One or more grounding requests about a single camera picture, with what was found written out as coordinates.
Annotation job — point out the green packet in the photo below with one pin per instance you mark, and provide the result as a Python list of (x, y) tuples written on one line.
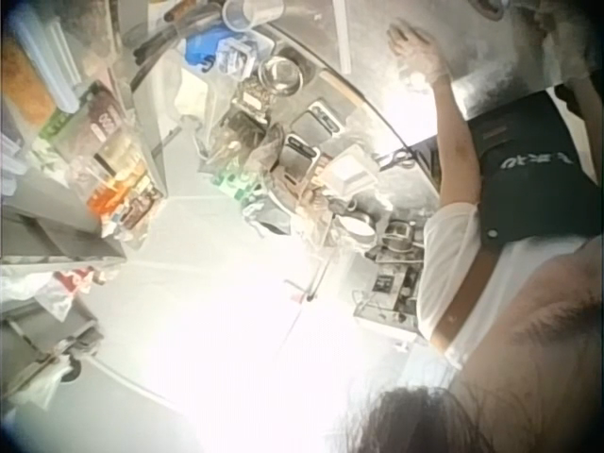
[(233, 183)]

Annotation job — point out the clear plastic measuring cup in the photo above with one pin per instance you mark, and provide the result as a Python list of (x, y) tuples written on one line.
[(252, 13)]

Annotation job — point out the black scissors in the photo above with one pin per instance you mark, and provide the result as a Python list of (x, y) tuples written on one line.
[(396, 159)]

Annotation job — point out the clear plastic storage box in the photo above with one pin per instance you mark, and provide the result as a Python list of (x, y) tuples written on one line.
[(245, 51)]

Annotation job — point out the person's left fingers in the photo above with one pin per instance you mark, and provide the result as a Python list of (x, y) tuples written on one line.
[(402, 35)]

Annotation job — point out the shelf with packaged goods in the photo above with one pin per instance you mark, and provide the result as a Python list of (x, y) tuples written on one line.
[(89, 141)]

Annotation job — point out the crate of kitchen items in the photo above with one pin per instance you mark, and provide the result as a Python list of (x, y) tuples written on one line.
[(389, 292)]

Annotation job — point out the dark long utensil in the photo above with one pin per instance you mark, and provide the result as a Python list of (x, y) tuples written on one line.
[(158, 45)]

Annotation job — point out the white plastic box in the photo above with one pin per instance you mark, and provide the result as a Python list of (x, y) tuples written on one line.
[(351, 170)]

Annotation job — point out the clear bag of dried goods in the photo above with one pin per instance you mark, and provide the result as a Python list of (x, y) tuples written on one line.
[(240, 141)]

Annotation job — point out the blue packet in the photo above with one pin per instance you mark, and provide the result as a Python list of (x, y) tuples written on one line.
[(203, 47)]

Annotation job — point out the white plastic strip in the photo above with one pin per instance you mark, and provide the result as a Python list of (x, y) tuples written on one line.
[(343, 40)]

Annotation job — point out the person's right hand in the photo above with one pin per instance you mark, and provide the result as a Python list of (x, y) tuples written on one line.
[(559, 42)]

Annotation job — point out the person's left hand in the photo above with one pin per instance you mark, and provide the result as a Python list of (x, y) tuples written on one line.
[(422, 59)]

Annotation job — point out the trolley with plastic bags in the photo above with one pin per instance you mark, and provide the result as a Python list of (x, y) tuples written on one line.
[(42, 330)]

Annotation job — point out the steel pot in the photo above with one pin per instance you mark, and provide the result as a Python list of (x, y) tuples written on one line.
[(356, 227), (400, 235)]

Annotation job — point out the steel bowl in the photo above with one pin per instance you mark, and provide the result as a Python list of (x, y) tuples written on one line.
[(280, 74)]

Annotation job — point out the black kitchen scale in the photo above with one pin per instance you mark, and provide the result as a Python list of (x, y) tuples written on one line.
[(298, 158), (315, 119)]

